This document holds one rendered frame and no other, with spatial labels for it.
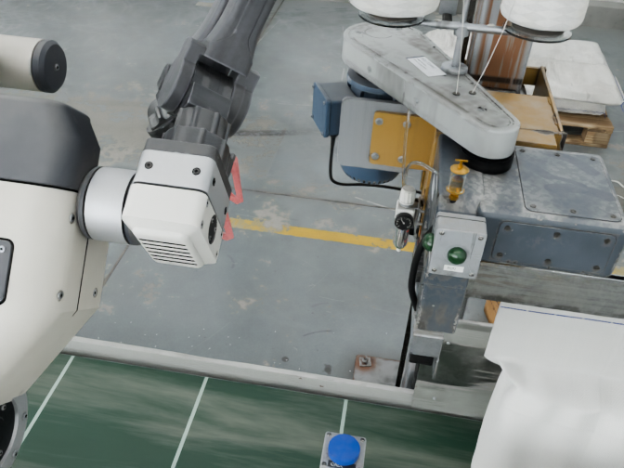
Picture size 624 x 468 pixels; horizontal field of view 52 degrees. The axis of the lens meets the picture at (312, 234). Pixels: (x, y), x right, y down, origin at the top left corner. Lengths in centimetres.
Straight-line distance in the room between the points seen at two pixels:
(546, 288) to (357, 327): 143
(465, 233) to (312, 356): 163
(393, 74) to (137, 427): 119
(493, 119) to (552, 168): 14
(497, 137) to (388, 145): 36
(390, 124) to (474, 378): 80
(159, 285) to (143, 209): 214
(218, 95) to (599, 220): 61
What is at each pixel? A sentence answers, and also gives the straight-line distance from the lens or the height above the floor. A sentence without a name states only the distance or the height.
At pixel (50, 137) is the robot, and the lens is 78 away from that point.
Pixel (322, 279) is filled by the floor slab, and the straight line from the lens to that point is 287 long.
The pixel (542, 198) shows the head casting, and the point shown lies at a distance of 109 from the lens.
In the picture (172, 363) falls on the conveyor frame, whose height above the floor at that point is 39.
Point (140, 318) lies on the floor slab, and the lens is 273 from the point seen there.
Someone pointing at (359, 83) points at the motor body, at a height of 133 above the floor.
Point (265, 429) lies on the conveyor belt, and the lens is 187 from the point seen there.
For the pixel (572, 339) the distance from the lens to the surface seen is 145.
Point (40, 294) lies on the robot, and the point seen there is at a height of 139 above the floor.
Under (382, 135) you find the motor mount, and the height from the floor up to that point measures 124.
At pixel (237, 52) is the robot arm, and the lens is 86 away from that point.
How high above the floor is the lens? 190
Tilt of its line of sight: 38 degrees down
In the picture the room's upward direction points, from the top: 3 degrees clockwise
